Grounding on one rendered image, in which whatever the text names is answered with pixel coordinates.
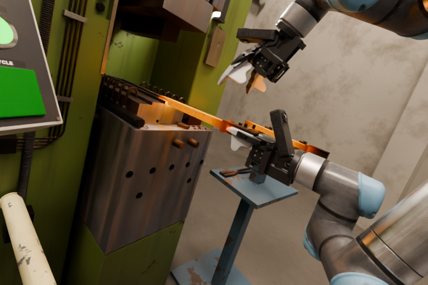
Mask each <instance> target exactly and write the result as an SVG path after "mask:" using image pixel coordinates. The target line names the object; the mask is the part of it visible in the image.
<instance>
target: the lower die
mask: <svg viewBox="0 0 428 285"><path fill-rule="evenodd" d="M111 77H112V78H116V79H117V80H118V81H121V80H120V79H118V78H117V77H114V76H111ZM109 79H110V78H108V80H109ZM126 81H127V80H126ZM115 82H116V81H115V80H113V84H112V85H110V86H109V90H108V98H109V99H110V97H111V93H112V90H113V85H114V83H115ZM123 82H124V81H123ZM128 82H130V81H128ZM124 83H126V82H124ZM130 83H132V82H130ZM107 84H108V81H107V82H105V80H104V85H103V95H105V93H106V87H107ZM127 84H128V83H127ZM132 84H134V83H132ZM121 85H122V84H121V83H118V88H116V87H115V93H114V96H113V98H114V99H113V101H114V102H117V99H118V93H119V90H120V86H121ZM129 85H130V84H129ZM134 85H137V84H134ZM130 86H131V87H135V86H133V85H130ZM137 86H139V85H137ZM139 87H141V86H139ZM128 88H129V87H128V86H125V88H124V91H122V93H121V96H120V104H119V105H121V106H122V107H123V105H124V101H125V95H126V91H127V89H128ZM136 88H137V87H136ZM141 88H143V87H141ZM137 89H138V96H137V98H135V97H134V96H135V93H136V91H135V90H134V89H131V93H130V94H129V95H128V98H127V104H126V109H128V110H129V111H131V112H132V113H134V114H136V115H138V116H139V117H141V118H142V119H144V121H145V123H154V124H170V125H177V123H179V122H182V118H183V114H184V112H182V111H179V110H177V109H175V108H172V107H171V106H167V104H168V102H167V101H165V100H164V99H161V98H159V97H157V96H154V95H152V94H150V93H148V92H146V91H144V90H142V89H139V88H137ZM144 89H145V88H144ZM145 90H148V89H145ZM148 91H150V90H148ZM150 92H152V91H150ZM152 93H155V92H152ZM155 94H157V93H155ZM157 95H159V94H157ZM157 120H158V121H159V122H158V123H157V122H156V121H157Z"/></svg>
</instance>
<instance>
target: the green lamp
mask: <svg viewBox="0 0 428 285"><path fill-rule="evenodd" d="M12 39H13V32H12V29H11V27H10V26H9V25H8V24H7V23H6V22H5V21H4V20H3V19H2V18H1V17H0V43H1V44H6V43H9V42H11V41H12Z"/></svg>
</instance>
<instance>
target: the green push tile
mask: <svg viewBox="0 0 428 285"><path fill-rule="evenodd" d="M43 115H46V111H45V107H44V103H43V99H42V96H41V92H40V89H39V85H38V81H37V78H36V73H35V71H33V70H28V69H19V68H13V67H3V66H0V119H9V118H25V117H34V116H43Z"/></svg>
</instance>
